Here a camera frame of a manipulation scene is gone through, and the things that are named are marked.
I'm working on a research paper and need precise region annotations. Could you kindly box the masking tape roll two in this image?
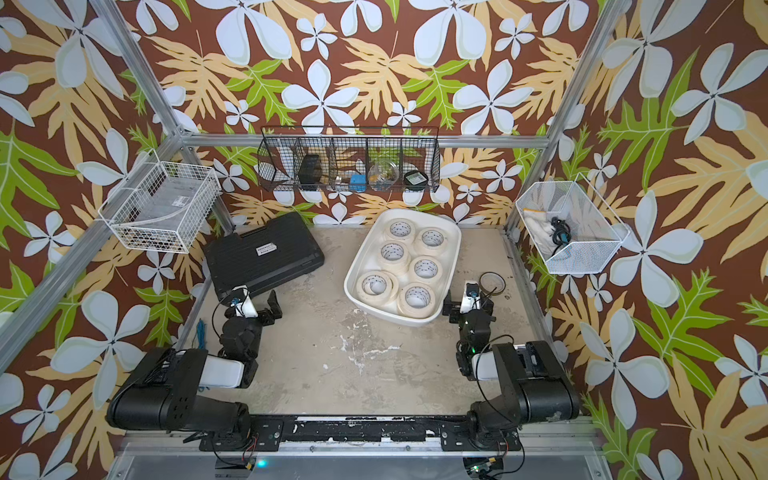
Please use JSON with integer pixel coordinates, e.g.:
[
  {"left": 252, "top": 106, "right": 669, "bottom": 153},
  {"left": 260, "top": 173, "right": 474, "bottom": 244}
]
[{"left": 397, "top": 282, "right": 437, "bottom": 320}]

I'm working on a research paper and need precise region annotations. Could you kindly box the masking tape roll four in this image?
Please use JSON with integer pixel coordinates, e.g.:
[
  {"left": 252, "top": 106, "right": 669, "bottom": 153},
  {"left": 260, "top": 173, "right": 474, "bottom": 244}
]
[{"left": 408, "top": 255, "right": 444, "bottom": 286}]

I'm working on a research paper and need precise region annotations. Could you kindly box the black wire basket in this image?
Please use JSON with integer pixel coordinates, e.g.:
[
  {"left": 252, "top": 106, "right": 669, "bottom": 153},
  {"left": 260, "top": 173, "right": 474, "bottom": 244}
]
[{"left": 255, "top": 126, "right": 441, "bottom": 193}]

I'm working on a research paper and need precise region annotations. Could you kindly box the white wire basket left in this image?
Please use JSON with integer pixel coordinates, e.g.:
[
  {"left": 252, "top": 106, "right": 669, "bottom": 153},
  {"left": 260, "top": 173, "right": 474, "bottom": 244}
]
[{"left": 99, "top": 161, "right": 221, "bottom": 254}]

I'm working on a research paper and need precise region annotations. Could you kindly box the masking tape roll three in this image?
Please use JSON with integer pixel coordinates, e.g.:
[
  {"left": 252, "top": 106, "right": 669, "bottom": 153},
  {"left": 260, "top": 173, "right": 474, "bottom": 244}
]
[{"left": 377, "top": 241, "right": 411, "bottom": 275}]

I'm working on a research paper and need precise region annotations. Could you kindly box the masking tape roll six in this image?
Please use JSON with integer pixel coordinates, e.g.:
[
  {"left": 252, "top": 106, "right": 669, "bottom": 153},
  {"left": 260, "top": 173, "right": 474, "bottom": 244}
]
[{"left": 414, "top": 228, "right": 448, "bottom": 256}]

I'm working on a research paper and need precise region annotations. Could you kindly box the white plastic storage box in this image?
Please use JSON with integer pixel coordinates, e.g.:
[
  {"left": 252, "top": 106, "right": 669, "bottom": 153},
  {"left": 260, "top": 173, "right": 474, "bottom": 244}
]
[{"left": 344, "top": 209, "right": 462, "bottom": 327}]

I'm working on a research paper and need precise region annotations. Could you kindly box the white mesh basket right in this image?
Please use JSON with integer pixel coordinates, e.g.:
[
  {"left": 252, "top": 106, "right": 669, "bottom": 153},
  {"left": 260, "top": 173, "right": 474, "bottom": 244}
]
[{"left": 516, "top": 175, "right": 630, "bottom": 276}]

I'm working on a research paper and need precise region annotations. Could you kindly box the masking tape roll one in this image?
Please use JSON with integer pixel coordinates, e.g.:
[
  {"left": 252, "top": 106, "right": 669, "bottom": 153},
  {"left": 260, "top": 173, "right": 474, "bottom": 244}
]
[{"left": 356, "top": 270, "right": 399, "bottom": 306}]

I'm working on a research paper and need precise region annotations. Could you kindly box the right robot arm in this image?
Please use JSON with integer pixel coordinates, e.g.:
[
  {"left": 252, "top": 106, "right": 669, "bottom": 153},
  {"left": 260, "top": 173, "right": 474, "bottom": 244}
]
[{"left": 442, "top": 281, "right": 581, "bottom": 446}]

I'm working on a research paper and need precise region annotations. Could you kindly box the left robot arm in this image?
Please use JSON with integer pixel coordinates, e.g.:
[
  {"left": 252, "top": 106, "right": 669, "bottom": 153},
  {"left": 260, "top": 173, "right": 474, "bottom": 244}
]
[{"left": 106, "top": 286, "right": 282, "bottom": 436}]

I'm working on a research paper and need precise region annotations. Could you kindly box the masking tape roll five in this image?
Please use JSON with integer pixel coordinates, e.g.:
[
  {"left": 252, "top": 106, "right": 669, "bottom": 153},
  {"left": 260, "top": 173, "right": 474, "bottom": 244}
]
[{"left": 384, "top": 218, "right": 416, "bottom": 244}]

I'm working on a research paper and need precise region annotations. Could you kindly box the black box in basket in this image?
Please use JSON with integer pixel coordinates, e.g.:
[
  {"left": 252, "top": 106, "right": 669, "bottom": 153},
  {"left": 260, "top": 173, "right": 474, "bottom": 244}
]
[{"left": 298, "top": 154, "right": 323, "bottom": 190}]

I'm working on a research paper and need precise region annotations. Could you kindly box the blue box in basket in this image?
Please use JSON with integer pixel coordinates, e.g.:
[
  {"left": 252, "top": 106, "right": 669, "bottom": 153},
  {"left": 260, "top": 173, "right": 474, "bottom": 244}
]
[{"left": 349, "top": 174, "right": 367, "bottom": 193}]

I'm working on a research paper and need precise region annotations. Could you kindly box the black plastic tool case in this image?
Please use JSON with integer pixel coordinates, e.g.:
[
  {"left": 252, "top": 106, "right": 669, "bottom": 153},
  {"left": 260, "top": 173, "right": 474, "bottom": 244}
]
[{"left": 204, "top": 212, "right": 325, "bottom": 300}]

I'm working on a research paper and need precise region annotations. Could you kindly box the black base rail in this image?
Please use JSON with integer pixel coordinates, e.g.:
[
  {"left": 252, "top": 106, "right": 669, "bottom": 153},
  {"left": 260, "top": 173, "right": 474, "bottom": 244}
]
[{"left": 186, "top": 414, "right": 522, "bottom": 453}]

